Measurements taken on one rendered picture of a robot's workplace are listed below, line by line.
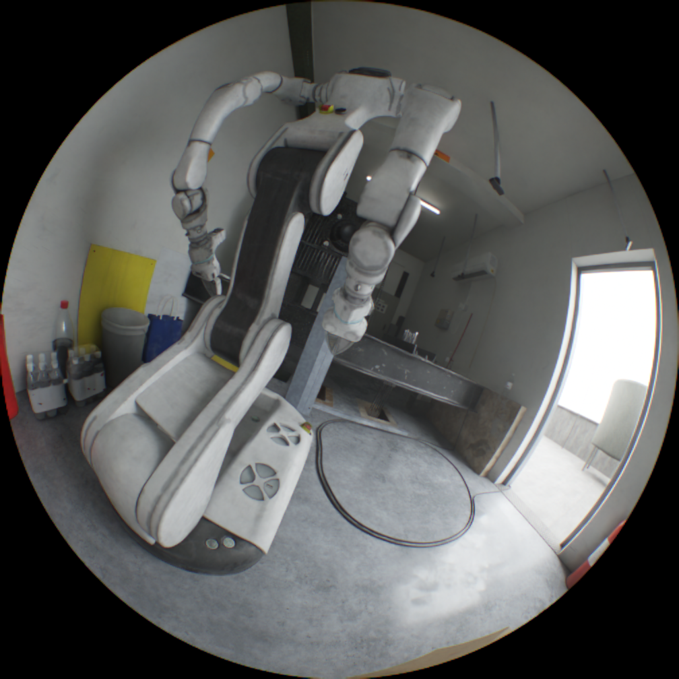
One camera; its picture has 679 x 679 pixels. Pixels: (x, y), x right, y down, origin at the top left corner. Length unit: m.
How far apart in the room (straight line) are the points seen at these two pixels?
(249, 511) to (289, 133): 0.86
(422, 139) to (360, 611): 1.04
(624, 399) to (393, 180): 5.87
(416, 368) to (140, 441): 1.57
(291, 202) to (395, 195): 0.22
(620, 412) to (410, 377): 5.26
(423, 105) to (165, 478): 0.66
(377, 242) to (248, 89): 0.52
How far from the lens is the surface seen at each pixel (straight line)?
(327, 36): 2.46
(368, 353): 1.45
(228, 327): 0.48
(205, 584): 0.70
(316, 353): 1.25
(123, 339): 1.07
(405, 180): 0.31
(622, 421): 5.83
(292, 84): 0.82
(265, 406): 0.73
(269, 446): 0.51
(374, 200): 0.29
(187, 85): 1.44
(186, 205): 0.54
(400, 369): 1.54
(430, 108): 0.39
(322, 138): 0.54
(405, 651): 0.84
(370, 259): 0.31
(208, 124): 0.58
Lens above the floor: 0.69
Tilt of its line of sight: 5 degrees down
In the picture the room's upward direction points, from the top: 23 degrees clockwise
